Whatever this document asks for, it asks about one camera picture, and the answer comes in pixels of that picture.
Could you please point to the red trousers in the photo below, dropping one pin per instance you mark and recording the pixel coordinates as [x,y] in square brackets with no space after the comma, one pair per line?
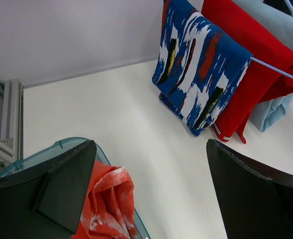
[259,83]

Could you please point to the orange white trousers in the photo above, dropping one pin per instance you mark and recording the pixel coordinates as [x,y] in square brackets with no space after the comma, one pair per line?
[108,211]

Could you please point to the blue patterned trousers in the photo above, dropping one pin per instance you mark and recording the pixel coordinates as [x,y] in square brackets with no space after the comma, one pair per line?
[199,66]

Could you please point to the teal plastic tray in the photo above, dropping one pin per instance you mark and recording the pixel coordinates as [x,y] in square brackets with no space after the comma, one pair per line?
[56,149]

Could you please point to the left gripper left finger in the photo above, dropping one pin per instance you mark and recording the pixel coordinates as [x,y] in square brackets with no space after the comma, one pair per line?
[45,201]

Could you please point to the light blue trousers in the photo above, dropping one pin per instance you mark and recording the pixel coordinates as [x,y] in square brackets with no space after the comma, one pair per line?
[274,15]

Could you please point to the aluminium frame left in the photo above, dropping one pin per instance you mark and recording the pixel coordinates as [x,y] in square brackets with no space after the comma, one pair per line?
[11,122]

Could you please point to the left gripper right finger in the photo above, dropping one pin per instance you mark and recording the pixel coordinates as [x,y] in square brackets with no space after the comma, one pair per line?
[255,200]

